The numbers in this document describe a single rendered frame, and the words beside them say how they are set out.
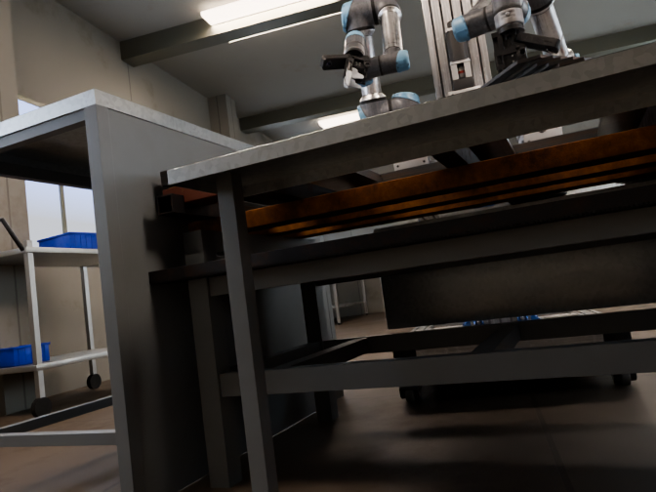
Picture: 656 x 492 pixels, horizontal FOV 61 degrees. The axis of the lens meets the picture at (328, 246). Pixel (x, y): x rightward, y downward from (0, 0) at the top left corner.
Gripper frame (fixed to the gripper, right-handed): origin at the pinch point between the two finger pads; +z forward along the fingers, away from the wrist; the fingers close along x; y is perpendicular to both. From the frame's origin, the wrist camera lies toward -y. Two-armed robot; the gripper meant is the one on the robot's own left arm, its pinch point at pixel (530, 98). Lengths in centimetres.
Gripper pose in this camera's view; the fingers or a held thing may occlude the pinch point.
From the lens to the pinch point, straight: 165.4
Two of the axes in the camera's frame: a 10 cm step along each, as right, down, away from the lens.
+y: -9.1, 1.5, 3.9
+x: -4.0, -0.3, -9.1
